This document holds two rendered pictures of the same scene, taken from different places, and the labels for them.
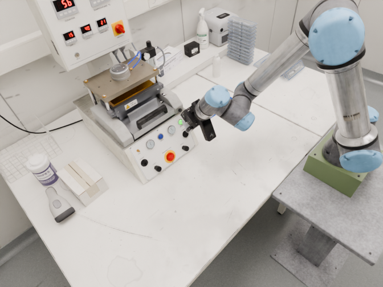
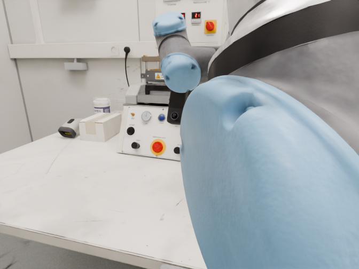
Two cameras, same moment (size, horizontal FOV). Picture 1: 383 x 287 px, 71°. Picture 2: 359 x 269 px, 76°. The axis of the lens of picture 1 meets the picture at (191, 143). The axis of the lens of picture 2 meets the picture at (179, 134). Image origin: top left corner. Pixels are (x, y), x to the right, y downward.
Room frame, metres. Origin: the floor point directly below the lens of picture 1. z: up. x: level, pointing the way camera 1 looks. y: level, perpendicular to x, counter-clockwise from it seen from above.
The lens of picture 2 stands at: (0.43, -0.59, 1.09)
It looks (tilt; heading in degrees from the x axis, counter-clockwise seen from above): 18 degrees down; 56
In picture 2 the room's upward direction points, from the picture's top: straight up
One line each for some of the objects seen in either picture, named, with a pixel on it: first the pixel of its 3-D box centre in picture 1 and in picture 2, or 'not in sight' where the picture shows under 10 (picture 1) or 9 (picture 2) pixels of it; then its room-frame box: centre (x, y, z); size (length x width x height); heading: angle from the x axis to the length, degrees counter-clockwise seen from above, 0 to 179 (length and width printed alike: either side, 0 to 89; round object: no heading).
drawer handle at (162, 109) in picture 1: (152, 116); (164, 89); (0.86, 0.15, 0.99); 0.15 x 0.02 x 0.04; 128
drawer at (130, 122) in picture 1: (134, 105); (176, 90); (0.97, 0.24, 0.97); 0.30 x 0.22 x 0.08; 38
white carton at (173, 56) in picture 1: (164, 61); not in sight; (1.57, 0.12, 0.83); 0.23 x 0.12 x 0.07; 140
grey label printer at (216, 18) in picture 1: (218, 26); not in sight; (1.88, -0.27, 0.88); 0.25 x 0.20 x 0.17; 35
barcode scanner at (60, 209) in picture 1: (54, 201); (78, 125); (0.62, 0.59, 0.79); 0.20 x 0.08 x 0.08; 41
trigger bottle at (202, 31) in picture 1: (202, 29); not in sight; (1.77, -0.15, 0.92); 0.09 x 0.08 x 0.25; 161
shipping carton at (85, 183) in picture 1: (82, 180); (102, 126); (0.71, 0.49, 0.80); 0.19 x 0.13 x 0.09; 41
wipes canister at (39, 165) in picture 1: (43, 170); (102, 112); (0.77, 0.66, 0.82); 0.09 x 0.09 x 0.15
